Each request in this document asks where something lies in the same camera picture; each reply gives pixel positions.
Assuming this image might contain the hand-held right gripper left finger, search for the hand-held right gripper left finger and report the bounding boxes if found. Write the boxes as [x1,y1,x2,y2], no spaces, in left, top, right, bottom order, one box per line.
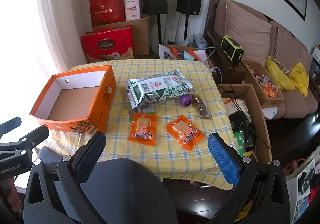
[23,131,107,224]

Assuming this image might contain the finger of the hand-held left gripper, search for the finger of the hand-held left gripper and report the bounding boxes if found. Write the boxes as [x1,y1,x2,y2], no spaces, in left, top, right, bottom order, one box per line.
[0,117,22,139]
[0,126,50,162]

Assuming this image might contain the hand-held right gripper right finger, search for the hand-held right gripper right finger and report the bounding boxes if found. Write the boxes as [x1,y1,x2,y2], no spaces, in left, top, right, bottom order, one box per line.
[207,133,292,224]

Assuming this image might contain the orange snack packet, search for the orange snack packet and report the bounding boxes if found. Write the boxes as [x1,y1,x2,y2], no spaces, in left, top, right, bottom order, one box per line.
[166,115,205,151]
[127,113,158,146]

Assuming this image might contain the orange cardboard box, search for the orange cardboard box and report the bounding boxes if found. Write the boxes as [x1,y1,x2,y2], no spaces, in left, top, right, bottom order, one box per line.
[29,65,117,133]

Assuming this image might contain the brown beef snack packet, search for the brown beef snack packet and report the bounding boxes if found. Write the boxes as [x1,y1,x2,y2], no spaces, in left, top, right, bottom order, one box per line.
[191,94,212,120]

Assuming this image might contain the green white seaweed packet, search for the green white seaweed packet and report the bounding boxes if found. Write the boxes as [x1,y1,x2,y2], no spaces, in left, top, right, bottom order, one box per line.
[129,89,167,109]
[126,69,194,101]

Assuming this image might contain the green plastic packet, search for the green plastic packet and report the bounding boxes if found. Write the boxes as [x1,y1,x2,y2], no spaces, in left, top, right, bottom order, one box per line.
[234,130,245,157]

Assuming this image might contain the tall open cardboard box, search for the tall open cardboard box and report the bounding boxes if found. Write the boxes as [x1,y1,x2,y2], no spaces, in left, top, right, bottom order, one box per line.
[216,83,272,164]

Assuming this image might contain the white plastic bag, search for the white plastic bag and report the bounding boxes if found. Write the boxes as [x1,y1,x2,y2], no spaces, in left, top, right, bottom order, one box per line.
[224,98,251,121]

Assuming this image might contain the yellow checked tablecloth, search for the yellow checked tablecloth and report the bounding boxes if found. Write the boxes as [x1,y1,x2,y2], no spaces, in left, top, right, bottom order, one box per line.
[45,59,238,191]

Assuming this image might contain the white paper card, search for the white paper card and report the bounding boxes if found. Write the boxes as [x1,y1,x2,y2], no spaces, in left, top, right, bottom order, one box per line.
[264,106,279,120]

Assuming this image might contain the cardboard box of snacks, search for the cardboard box of snacks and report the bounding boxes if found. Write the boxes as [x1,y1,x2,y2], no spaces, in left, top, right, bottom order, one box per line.
[241,60,285,108]

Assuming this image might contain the white printed shopping bag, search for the white printed shopping bag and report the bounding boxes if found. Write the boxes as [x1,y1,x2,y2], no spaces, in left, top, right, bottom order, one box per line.
[285,158,317,224]

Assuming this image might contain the pile of small snack packets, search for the pile of small snack packets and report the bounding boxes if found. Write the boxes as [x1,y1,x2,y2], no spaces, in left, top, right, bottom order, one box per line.
[250,64,280,98]

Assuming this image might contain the brown sofa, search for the brown sofa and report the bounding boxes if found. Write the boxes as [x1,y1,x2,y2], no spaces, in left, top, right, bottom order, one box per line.
[204,0,320,119]

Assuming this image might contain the yellow plastic bag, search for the yellow plastic bag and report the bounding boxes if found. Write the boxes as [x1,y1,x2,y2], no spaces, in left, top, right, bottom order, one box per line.
[265,56,295,91]
[289,62,310,97]

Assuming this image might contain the teal and orange tool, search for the teal and orange tool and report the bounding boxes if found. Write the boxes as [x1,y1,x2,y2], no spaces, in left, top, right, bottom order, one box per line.
[180,50,198,61]

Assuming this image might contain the green portable power station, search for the green portable power station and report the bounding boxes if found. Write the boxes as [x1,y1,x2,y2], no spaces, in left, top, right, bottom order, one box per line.
[220,35,244,62]

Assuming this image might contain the red gift box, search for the red gift box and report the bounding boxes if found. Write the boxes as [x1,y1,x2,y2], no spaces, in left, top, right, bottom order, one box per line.
[80,25,134,63]

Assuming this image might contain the open box with white flap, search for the open box with white flap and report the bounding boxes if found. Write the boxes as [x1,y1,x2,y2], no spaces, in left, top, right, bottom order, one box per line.
[159,44,208,64]

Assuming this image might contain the grey blue carton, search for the grey blue carton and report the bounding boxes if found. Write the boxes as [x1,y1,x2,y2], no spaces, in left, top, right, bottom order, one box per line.
[192,34,208,48]

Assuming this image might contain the white sheer curtain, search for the white sheer curtain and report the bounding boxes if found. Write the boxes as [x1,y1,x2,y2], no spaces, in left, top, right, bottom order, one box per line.
[15,0,95,77]

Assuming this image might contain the beige sofa cushion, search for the beige sofa cushion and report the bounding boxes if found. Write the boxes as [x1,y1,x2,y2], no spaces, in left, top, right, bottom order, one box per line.
[225,0,273,64]
[275,25,313,72]

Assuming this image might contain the brown cardboard box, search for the brown cardboard box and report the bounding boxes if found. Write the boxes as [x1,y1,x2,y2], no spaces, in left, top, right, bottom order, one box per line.
[92,14,152,58]

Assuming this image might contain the red gift bag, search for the red gift bag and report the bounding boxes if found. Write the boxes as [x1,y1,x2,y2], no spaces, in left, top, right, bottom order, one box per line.
[89,0,129,27]

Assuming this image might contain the white tissue pack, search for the white tissue pack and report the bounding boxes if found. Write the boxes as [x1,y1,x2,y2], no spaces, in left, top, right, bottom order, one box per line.
[124,0,142,21]

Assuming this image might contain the white cable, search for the white cable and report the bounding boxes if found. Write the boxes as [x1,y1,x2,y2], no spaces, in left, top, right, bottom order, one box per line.
[200,47,223,84]

